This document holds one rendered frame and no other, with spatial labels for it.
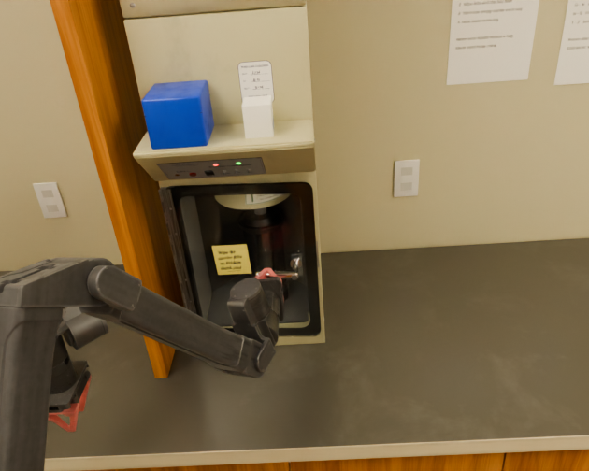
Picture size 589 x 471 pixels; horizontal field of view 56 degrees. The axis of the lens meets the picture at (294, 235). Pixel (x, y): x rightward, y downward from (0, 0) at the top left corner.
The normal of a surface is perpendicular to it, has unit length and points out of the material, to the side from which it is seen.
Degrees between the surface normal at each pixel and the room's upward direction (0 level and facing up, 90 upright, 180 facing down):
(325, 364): 0
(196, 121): 90
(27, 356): 79
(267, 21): 90
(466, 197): 90
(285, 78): 90
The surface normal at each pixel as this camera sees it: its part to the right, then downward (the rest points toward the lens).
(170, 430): -0.07, -0.85
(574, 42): 0.00, 0.52
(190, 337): 0.86, 0.04
